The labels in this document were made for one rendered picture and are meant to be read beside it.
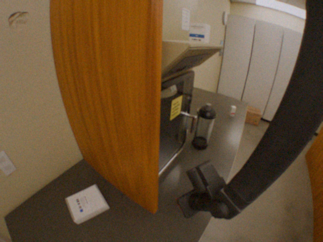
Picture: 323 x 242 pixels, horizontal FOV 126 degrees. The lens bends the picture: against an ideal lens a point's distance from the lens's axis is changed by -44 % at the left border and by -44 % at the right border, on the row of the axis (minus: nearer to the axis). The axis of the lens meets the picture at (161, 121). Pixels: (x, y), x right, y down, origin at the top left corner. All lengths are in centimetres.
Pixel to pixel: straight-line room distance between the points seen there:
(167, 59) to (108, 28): 13
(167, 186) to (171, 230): 21
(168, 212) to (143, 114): 45
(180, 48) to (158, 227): 57
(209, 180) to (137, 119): 20
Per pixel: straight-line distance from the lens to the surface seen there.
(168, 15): 43
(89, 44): 35
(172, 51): 29
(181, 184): 69
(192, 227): 62
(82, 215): 63
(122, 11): 26
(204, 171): 32
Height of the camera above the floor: 152
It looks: 33 degrees down
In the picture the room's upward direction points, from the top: 2 degrees clockwise
